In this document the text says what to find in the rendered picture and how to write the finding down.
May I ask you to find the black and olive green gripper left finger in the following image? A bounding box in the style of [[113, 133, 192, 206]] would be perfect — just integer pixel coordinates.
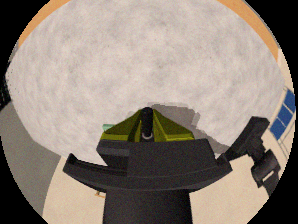
[[99, 109, 142, 142]]

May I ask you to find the green bench vise with handwheel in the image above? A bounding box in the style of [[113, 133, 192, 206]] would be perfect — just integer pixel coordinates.
[[102, 107, 154, 142]]

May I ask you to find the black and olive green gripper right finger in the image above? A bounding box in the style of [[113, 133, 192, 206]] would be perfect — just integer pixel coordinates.
[[153, 109, 195, 142]]

